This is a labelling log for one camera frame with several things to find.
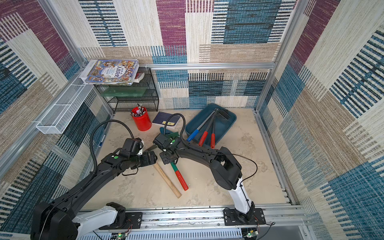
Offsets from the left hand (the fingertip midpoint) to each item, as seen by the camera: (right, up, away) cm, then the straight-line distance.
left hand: (151, 159), depth 83 cm
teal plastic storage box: (+43, +19, +26) cm, 54 cm away
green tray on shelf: (-22, +40, +16) cm, 48 cm away
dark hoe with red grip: (+35, +12, +13) cm, 40 cm away
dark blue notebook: (-1, +24, +33) cm, 40 cm away
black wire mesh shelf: (-10, +37, +33) cm, 51 cm away
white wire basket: (-41, +20, -13) cm, 47 cm away
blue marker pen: (-43, +7, +26) cm, 51 cm away
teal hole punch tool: (0, +15, +25) cm, 29 cm away
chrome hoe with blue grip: (+23, +12, +13) cm, 29 cm away
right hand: (+11, -1, +5) cm, 12 cm away
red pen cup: (-11, +23, +16) cm, 30 cm away
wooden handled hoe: (+14, -18, -2) cm, 23 cm away
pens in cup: (-15, +27, +21) cm, 37 cm away
